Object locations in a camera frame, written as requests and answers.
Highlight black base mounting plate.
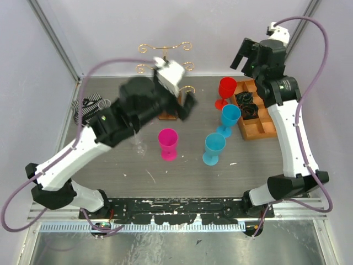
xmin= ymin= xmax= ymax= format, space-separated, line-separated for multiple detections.
xmin=87 ymin=197 xmax=274 ymax=225

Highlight dark rolled tie right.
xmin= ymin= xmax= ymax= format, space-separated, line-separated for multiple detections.
xmin=240 ymin=103 xmax=259 ymax=120

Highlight pink wine glass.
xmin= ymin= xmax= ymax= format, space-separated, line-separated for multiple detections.
xmin=157 ymin=128 xmax=178 ymax=162

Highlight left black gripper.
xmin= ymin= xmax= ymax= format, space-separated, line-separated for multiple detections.
xmin=136 ymin=67 xmax=199 ymax=130

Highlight wooden compartment tray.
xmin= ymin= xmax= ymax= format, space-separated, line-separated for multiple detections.
xmin=230 ymin=79 xmax=277 ymax=140

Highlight clear wine glass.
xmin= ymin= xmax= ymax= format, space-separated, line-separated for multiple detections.
xmin=98 ymin=99 xmax=111 ymax=110
xmin=132 ymin=132 xmax=147 ymax=156

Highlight light blue wine glass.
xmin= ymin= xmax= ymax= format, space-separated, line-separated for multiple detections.
xmin=202 ymin=132 xmax=226 ymax=166

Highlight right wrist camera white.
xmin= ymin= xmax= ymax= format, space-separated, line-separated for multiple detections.
xmin=266 ymin=22 xmax=290 ymax=47

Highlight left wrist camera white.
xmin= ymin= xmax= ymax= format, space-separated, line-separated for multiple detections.
xmin=153 ymin=57 xmax=185 ymax=97

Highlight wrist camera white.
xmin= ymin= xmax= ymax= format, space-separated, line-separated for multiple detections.
xmin=153 ymin=57 xmax=185 ymax=97
xmin=266 ymin=22 xmax=290 ymax=47

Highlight dark rolled tie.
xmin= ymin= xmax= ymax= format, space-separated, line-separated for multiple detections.
xmin=240 ymin=103 xmax=259 ymax=120
xmin=236 ymin=91 xmax=253 ymax=105

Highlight striped black white cloth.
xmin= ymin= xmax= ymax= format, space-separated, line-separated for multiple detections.
xmin=71 ymin=93 xmax=103 ymax=126

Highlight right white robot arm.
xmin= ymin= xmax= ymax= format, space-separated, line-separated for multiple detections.
xmin=231 ymin=38 xmax=329 ymax=218

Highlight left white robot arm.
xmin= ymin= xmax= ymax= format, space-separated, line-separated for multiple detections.
xmin=25 ymin=77 xmax=197 ymax=219

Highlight dark rolled tie left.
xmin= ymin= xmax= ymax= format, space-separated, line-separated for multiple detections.
xmin=236 ymin=91 xmax=253 ymax=105

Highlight red wine glass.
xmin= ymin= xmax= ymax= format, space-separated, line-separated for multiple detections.
xmin=215 ymin=77 xmax=237 ymax=110

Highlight gold wire wine glass rack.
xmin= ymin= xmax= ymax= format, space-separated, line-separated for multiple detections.
xmin=138 ymin=41 xmax=195 ymax=104

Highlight white slotted cable duct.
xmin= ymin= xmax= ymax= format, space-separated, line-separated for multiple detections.
xmin=39 ymin=221 xmax=246 ymax=232

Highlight clear wine glass front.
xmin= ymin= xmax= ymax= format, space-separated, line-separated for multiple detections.
xmin=132 ymin=132 xmax=147 ymax=156

